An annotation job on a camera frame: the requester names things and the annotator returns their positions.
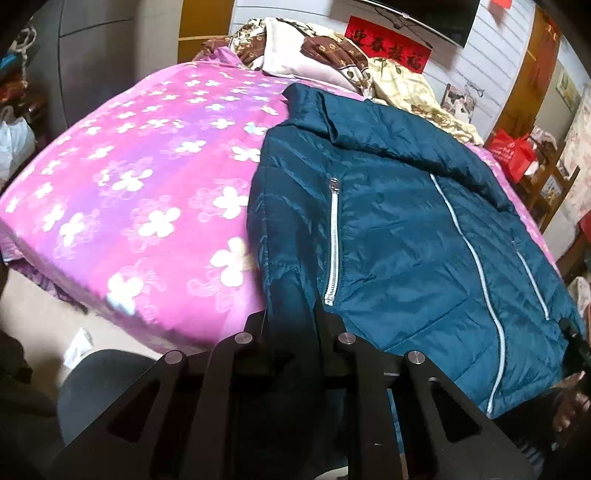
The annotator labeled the black wall television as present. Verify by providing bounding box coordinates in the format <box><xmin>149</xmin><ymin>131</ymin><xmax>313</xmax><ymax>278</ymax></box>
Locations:
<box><xmin>370</xmin><ymin>0</ymin><xmax>480</xmax><ymax>47</ymax></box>

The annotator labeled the cream floral quilt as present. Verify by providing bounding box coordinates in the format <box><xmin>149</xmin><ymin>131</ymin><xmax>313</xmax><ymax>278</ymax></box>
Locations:
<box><xmin>197</xmin><ymin>17</ymin><xmax>484</xmax><ymax>146</ymax></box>

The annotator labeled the white plastic bag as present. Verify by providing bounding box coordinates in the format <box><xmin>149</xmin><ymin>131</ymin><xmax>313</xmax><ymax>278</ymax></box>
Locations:
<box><xmin>0</xmin><ymin>105</ymin><xmax>36</xmax><ymax>184</ymax></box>

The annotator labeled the pink floral bed sheet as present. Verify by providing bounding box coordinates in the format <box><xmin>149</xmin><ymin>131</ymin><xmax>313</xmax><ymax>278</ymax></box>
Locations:
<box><xmin>0</xmin><ymin>45</ymin><xmax>562</xmax><ymax>356</ymax></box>

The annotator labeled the red shopping bag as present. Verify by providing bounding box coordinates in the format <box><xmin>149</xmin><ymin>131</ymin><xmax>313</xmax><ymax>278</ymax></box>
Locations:
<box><xmin>487</xmin><ymin>129</ymin><xmax>536</xmax><ymax>184</ymax></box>

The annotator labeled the person's right hand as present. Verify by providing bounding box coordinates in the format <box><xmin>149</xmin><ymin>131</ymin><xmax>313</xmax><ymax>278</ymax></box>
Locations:
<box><xmin>553</xmin><ymin>371</ymin><xmax>590</xmax><ymax>433</ymax></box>

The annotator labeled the white pillow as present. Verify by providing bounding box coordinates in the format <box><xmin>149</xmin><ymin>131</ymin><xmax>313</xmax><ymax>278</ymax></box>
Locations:
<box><xmin>262</xmin><ymin>17</ymin><xmax>356</xmax><ymax>93</ymax></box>

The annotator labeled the blue puffer jacket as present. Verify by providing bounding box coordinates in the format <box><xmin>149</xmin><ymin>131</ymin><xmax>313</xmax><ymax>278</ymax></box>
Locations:
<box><xmin>245</xmin><ymin>82</ymin><xmax>588</xmax><ymax>467</ymax></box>

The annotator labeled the floral curtain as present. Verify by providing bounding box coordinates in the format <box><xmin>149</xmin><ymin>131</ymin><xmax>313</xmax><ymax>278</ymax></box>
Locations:
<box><xmin>556</xmin><ymin>87</ymin><xmax>591</xmax><ymax>222</ymax></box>

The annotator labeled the red calligraphy banner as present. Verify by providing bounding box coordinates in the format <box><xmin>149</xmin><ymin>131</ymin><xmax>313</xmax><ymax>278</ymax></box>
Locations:
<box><xmin>345</xmin><ymin>16</ymin><xmax>432</xmax><ymax>73</ymax></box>

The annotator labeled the framed wedding photo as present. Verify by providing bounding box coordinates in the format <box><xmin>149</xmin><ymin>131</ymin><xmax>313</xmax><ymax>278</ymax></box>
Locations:
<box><xmin>441</xmin><ymin>84</ymin><xmax>476</xmax><ymax>123</ymax></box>

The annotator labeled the wooden chair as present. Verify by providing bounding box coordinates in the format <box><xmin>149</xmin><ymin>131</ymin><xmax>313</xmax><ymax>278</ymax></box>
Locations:
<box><xmin>516</xmin><ymin>138</ymin><xmax>580</xmax><ymax>233</ymax></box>

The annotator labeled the grey refrigerator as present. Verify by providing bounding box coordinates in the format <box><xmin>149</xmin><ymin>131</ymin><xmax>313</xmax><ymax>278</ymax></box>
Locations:
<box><xmin>27</xmin><ymin>0</ymin><xmax>139</xmax><ymax>139</ymax></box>

